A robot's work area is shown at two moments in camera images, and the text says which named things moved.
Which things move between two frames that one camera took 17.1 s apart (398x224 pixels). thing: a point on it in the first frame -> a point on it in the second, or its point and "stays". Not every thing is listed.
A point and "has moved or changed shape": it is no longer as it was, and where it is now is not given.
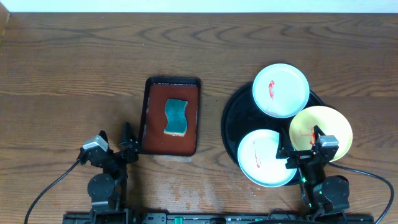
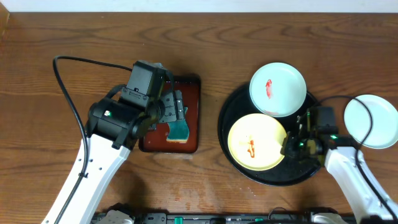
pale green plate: x=257 y=160 -> x=384 y=133
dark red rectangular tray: x=154 y=140 stays
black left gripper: x=132 y=154 -> x=176 y=107
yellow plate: x=329 y=121 has moved or changed shape
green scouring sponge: x=177 y=121 has moved or changed shape
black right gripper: x=301 y=157 -> x=288 y=148
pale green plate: x=280 y=91 stays
